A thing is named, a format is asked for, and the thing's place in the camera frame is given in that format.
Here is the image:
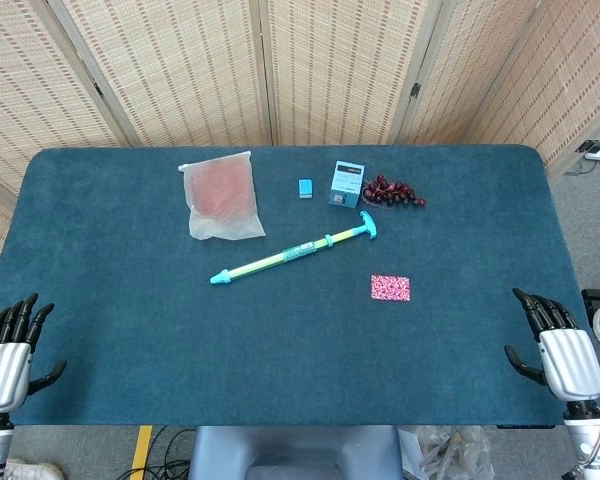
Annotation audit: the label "light blue carton box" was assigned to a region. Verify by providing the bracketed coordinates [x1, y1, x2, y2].
[328, 160, 365, 209]

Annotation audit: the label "pink-patterned card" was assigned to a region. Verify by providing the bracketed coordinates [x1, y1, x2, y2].
[370, 274, 412, 303]

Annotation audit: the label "teal green toy water pump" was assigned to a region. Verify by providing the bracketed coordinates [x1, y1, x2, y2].
[209, 210, 379, 286]

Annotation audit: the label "woven bamboo folding screen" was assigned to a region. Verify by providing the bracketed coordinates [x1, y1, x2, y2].
[0, 0, 600, 306]

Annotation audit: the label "black floor cables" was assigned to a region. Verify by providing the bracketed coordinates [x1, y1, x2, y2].
[117, 425, 197, 480]

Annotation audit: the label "dark red grape bunch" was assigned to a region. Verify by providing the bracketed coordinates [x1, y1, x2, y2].
[361, 173, 428, 211]

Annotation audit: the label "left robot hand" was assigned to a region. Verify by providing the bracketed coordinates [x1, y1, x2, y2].
[0, 293, 67, 415]

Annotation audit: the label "teal blue table cloth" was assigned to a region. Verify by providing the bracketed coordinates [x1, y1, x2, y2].
[0, 144, 600, 428]

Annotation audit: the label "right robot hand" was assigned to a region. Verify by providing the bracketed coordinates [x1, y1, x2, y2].
[503, 287, 600, 404]

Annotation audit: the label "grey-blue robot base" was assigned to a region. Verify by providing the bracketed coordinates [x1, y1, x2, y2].
[187, 425, 405, 480]

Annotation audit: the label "translucent bag with pink content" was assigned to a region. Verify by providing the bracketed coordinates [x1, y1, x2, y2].
[177, 151, 267, 242]

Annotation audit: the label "crumpled clear plastic bag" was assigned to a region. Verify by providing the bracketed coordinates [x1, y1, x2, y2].
[398, 425, 496, 480]

